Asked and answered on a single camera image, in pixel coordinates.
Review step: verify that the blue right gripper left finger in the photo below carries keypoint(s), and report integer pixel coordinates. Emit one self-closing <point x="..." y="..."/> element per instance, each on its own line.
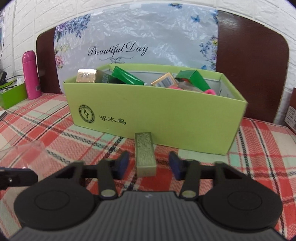
<point x="121" y="164"/>

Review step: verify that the small green gold box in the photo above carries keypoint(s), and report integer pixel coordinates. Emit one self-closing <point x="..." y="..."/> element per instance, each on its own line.
<point x="144" y="155"/>

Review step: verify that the green cardboard shoe box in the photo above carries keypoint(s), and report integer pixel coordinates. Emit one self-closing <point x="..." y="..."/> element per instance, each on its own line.
<point x="176" y="118"/>

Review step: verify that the dark brown wooden headboard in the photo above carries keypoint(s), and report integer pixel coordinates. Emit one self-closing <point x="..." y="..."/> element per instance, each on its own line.
<point x="252" y="56"/>

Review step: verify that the brown cardboard box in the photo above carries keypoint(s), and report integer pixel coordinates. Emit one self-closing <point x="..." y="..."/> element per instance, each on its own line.
<point x="290" y="117"/>

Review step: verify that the floral plastic bedding bag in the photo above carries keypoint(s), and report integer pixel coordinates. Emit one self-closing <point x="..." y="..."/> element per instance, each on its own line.
<point x="144" y="33"/>

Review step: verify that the clear plastic cup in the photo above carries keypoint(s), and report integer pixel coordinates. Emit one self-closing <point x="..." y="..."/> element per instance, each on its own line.
<point x="31" y="155"/>

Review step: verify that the pink thermos bottle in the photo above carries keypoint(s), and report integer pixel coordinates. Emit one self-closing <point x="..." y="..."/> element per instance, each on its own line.
<point x="30" y="73"/>

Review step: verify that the plaid bed sheet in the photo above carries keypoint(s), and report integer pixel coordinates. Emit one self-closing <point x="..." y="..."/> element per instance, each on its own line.
<point x="263" y="151"/>

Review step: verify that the green carton in box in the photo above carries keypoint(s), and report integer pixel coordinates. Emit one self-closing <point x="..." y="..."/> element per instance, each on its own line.
<point x="126" y="77"/>

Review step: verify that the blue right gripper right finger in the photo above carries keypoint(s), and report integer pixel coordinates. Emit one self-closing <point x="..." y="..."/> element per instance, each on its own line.
<point x="177" y="166"/>

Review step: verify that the gold end carton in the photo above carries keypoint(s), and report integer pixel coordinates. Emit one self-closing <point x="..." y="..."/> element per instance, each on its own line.
<point x="95" y="76"/>

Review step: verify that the small green tray box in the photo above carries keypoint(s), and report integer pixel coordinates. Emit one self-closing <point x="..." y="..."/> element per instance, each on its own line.
<point x="12" y="94"/>

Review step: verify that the tan barcode box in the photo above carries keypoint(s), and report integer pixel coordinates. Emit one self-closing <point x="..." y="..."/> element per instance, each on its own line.
<point x="167" y="80"/>

